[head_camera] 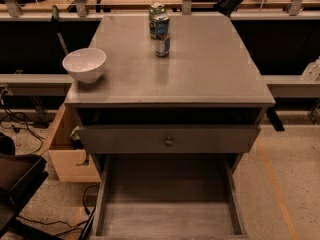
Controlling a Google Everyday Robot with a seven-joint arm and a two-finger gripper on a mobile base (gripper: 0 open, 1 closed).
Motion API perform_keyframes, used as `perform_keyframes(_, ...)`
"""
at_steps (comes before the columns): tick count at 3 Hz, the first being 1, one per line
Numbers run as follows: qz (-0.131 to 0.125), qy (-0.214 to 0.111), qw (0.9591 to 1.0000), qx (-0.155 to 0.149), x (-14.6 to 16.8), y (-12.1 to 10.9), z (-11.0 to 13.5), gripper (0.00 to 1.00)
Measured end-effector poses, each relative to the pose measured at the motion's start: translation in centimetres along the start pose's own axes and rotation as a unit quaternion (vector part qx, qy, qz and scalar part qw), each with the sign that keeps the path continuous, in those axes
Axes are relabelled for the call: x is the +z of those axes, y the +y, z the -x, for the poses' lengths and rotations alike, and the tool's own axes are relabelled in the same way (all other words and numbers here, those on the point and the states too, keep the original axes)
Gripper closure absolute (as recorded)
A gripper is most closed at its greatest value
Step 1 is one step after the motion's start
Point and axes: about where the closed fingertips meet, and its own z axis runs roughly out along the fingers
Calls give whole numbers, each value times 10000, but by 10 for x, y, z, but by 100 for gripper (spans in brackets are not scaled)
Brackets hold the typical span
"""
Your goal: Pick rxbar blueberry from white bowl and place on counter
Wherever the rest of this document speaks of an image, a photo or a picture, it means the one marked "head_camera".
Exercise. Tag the white bowl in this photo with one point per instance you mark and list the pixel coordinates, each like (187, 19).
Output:
(86, 65)

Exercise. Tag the grey metal counter cabinet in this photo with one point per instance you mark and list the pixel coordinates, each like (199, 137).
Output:
(208, 79)

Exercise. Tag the round drawer knob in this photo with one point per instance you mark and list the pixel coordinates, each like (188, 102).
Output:
(169, 141)

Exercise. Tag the upper grey drawer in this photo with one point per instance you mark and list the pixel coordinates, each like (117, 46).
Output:
(150, 139)

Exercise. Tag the open lower grey drawer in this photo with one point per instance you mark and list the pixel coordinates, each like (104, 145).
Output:
(167, 197)

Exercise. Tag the light wooden box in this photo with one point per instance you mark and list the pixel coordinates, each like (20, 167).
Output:
(70, 164)

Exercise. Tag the green soda can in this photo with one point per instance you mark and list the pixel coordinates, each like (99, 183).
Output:
(155, 9)

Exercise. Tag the black bin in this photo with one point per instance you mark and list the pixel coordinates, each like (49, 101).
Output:
(20, 177)

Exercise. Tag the green handled tool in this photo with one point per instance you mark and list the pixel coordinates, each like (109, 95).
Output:
(58, 24)

